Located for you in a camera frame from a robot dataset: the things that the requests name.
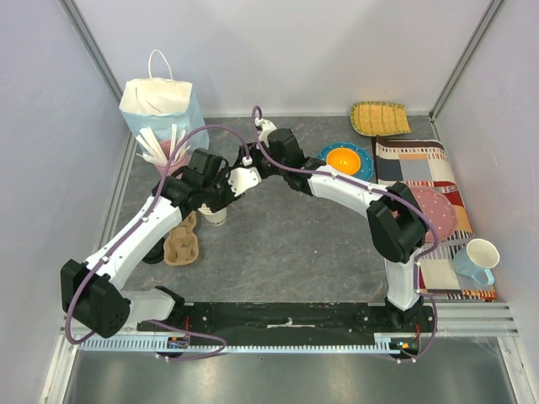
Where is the light blue mug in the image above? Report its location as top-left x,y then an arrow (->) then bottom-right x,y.
452,238 -> 500,286

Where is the black plastic cup lid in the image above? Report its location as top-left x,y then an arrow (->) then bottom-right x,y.
142,245 -> 164,265

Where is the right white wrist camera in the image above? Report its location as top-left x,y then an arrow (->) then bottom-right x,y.
254,118 -> 277,147

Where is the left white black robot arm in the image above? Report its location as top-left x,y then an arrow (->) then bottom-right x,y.
60,149 -> 260,338

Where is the colourful patterned placemat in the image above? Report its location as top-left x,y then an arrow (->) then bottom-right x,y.
373,137 -> 498,301

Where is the stack of white paper cups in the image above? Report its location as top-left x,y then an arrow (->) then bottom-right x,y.
198,204 -> 227,226

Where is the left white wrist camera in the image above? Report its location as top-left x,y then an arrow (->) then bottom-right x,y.
227,167 -> 262,196

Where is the brown cardboard cup carrier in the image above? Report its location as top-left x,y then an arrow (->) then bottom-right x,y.
163,212 -> 200,267

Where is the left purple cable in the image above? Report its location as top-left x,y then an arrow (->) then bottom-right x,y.
62,125 -> 262,363

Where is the yellow woven tray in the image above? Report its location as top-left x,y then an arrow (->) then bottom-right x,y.
350,101 -> 411,137

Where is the blue dotted plate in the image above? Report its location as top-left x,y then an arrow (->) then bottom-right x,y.
317,142 -> 374,181

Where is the slotted cable duct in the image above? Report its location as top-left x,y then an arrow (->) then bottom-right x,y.
80,328 -> 418,354

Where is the pink dotted plate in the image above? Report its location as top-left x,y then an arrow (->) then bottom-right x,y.
410,185 -> 457,242

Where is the white wrapped straws bundle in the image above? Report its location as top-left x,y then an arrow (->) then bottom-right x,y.
135,124 -> 190,166

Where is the purple cable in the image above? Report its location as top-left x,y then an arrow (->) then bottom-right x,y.
251,105 -> 441,364
62,125 -> 262,363

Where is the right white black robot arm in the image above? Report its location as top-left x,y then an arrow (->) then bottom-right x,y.
236,129 -> 429,332

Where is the orange bowl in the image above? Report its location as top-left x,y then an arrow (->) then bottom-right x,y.
326,147 -> 362,176

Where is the pink straw holder cup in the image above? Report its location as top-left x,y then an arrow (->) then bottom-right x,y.
155,140 -> 189,175

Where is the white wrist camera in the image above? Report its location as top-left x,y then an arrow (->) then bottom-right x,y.
254,118 -> 277,147
227,167 -> 262,196

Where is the light blue paper bag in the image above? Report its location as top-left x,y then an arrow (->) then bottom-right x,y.
119,58 -> 205,142

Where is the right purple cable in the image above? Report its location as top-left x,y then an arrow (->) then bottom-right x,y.
251,105 -> 441,364

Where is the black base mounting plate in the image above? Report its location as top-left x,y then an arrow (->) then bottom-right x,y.
164,302 -> 435,338

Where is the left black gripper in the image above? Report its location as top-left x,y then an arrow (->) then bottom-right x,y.
203,167 -> 246,214

